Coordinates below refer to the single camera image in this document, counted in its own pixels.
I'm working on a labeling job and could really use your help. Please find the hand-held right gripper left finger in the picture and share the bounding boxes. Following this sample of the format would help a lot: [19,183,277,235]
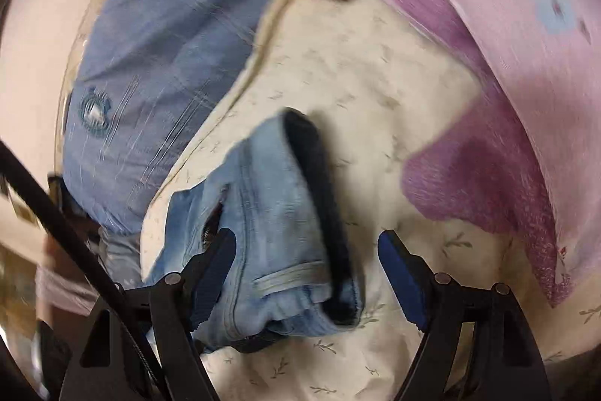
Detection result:
[59,228,238,401]

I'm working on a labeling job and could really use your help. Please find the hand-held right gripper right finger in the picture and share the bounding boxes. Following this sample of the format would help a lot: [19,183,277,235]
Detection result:
[378,229,554,401]

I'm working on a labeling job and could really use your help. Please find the light blue denim pants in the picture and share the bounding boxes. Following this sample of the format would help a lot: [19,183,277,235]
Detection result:
[141,107,367,355]

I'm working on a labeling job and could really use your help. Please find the grey patterned pillow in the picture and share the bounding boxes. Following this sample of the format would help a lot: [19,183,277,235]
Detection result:
[96,226,144,282]

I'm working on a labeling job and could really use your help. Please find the cream leaf-print bed sheet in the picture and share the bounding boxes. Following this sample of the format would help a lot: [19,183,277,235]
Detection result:
[141,0,601,401]

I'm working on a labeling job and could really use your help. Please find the blue plaid pillow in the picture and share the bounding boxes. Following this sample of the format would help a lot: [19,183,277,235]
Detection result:
[59,0,278,237]

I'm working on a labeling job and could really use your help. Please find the pink patterned blanket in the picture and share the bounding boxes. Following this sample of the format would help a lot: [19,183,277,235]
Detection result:
[354,0,601,308]

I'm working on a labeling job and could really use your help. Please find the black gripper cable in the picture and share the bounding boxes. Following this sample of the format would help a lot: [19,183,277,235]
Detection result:
[0,142,167,401]

